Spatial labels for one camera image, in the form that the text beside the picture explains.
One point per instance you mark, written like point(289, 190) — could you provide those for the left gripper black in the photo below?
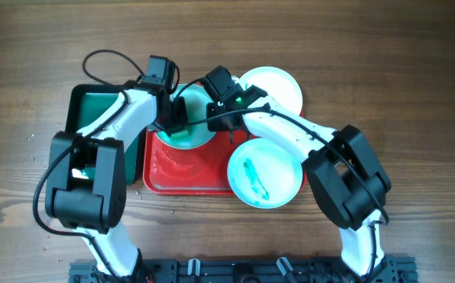
point(180, 117)

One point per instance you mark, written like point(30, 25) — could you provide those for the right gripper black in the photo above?
point(213, 125)

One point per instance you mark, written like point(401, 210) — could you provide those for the green sponge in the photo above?
point(180, 135)

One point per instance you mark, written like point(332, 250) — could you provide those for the white plate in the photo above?
point(196, 100)
point(263, 175)
point(277, 83)

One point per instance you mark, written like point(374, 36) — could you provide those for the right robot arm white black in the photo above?
point(348, 182)

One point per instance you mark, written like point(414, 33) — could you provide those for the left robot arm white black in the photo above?
point(86, 183)

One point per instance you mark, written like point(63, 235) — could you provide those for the red plastic tray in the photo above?
point(201, 171)

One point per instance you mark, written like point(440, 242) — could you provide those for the black tray green water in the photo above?
point(87, 103)

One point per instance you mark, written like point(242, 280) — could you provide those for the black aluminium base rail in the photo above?
point(320, 269)

